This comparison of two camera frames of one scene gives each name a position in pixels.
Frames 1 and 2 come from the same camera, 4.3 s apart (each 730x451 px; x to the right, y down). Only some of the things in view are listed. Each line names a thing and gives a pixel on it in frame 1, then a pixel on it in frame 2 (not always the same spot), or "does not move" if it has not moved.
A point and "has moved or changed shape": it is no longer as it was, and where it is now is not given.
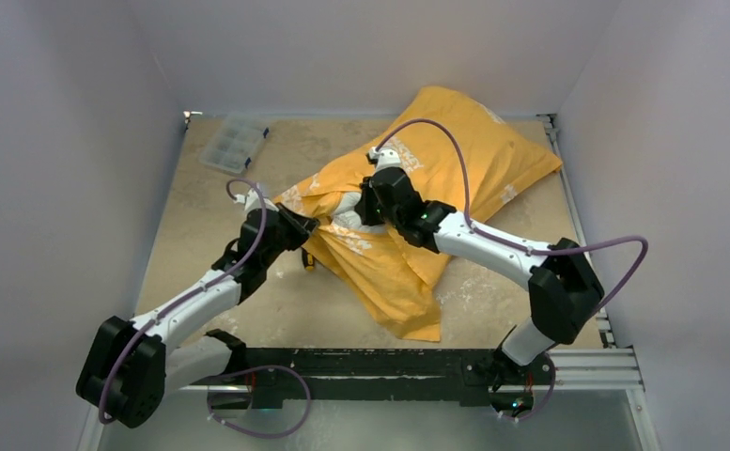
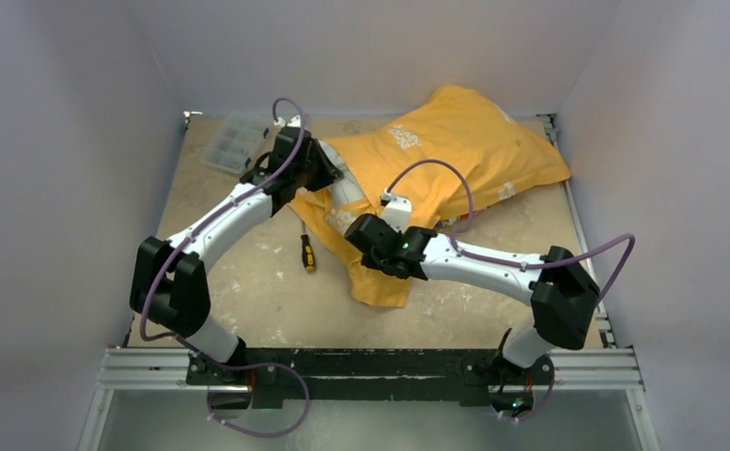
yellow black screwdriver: (308, 260) does not move
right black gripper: (369, 203) -> (364, 233)
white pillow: (347, 215) has moved or changed shape
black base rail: (477, 376) does not move
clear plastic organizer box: (233, 144) does not move
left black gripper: (300, 226) -> (328, 173)
